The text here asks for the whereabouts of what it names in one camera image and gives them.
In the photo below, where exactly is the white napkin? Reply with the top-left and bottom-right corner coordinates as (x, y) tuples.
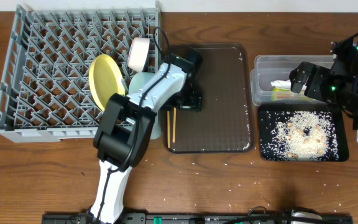
(270, 80), (291, 90)

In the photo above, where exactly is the wooden chopstick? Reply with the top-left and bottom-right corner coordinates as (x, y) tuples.
(167, 111), (171, 149)
(172, 108), (177, 143)

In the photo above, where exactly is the light blue bowl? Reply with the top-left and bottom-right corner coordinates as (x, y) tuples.
(128, 72), (155, 94)

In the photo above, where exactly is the black waste tray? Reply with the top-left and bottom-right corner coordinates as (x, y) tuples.
(258, 103), (349, 162)

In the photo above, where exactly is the green snack wrapper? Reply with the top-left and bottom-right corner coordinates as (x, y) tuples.
(270, 87), (312, 101)

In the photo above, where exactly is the rice and nuts waste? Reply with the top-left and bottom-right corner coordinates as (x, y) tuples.
(259, 111), (339, 161)

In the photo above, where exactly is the grey dishwasher rack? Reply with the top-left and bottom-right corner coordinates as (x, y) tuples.
(0, 5), (161, 142)

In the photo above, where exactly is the yellow plate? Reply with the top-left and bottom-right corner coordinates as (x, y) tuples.
(89, 54), (126, 111)

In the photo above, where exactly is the clear plastic bin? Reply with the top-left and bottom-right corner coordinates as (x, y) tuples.
(251, 55), (333, 106)

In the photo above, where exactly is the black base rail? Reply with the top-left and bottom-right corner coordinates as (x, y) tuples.
(41, 211), (354, 224)

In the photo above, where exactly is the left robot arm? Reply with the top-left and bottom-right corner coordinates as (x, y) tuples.
(89, 48), (202, 223)

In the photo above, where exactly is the pink bowl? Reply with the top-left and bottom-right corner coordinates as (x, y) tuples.
(127, 37), (150, 72)

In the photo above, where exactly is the brown serving tray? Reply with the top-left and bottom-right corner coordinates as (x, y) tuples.
(163, 43), (256, 154)

